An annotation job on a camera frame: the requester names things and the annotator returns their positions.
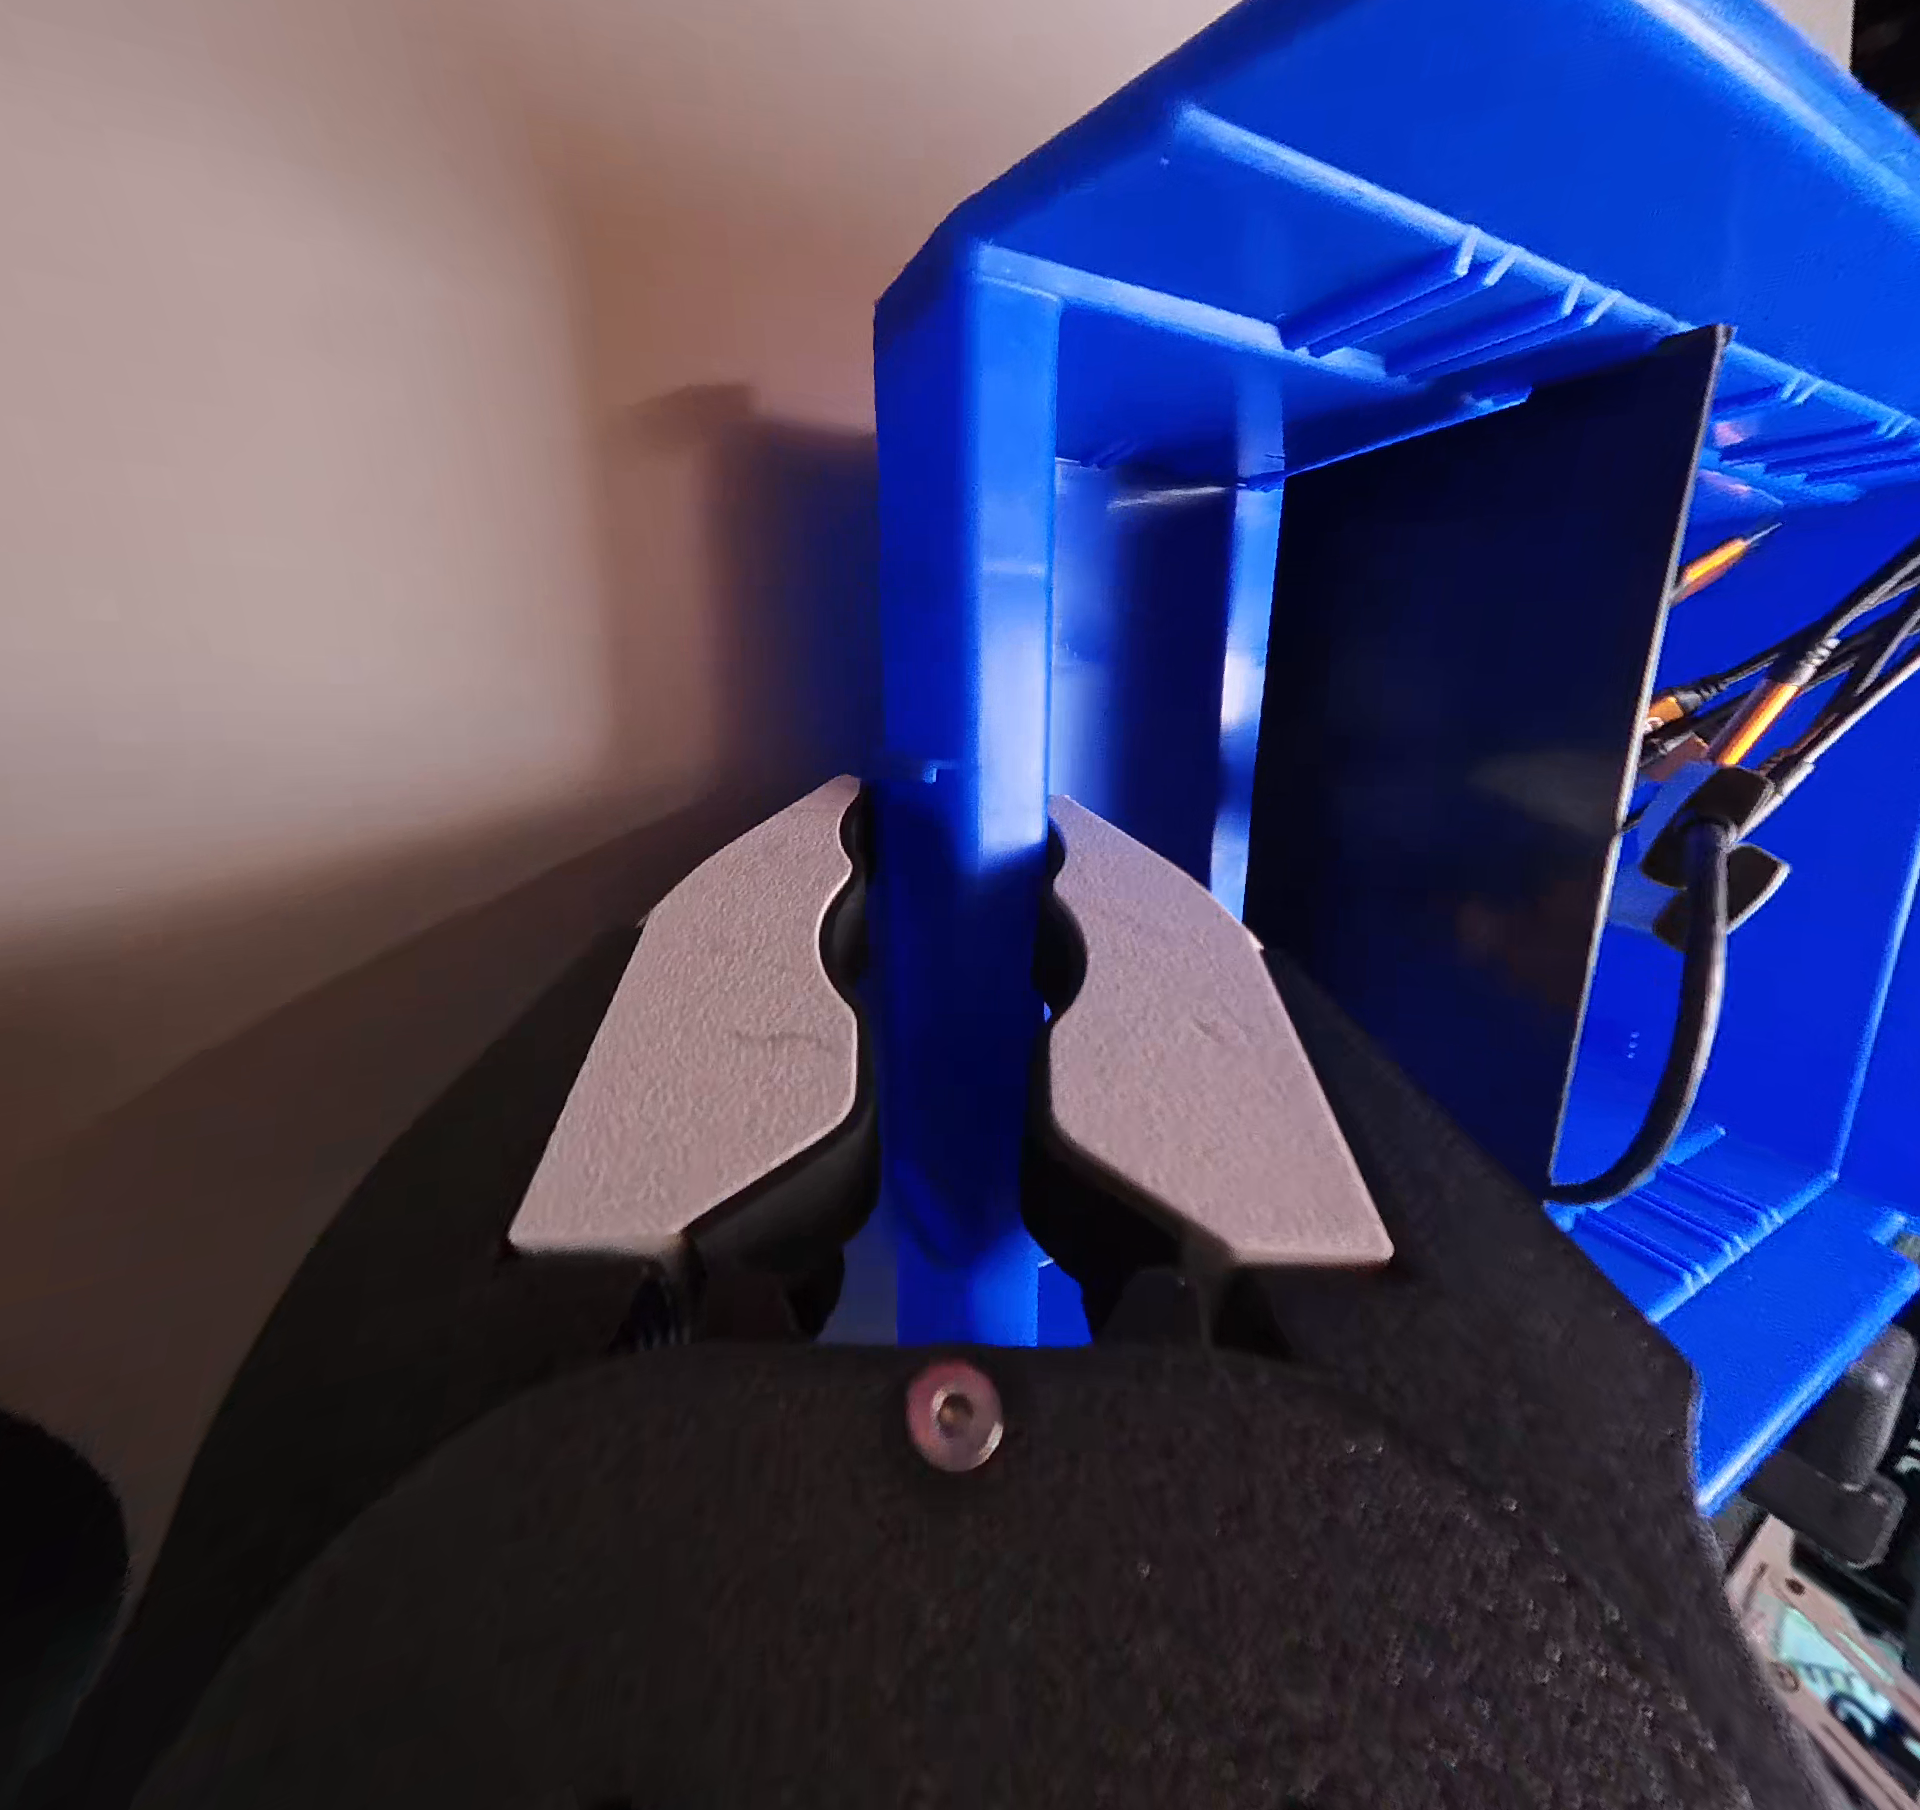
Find black cable wide orange plugs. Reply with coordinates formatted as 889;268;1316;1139
1668;519;1792;610

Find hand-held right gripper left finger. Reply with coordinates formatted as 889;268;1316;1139
508;776;876;1257

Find grey usb hub with cable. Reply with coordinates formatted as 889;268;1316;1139
1546;767;1796;1209

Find blue plastic bin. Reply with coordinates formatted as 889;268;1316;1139
873;0;1920;1518

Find black cable slim gold plugs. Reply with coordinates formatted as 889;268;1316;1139
1634;537;1920;785

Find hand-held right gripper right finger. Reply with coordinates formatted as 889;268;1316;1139
1033;790;1398;1273

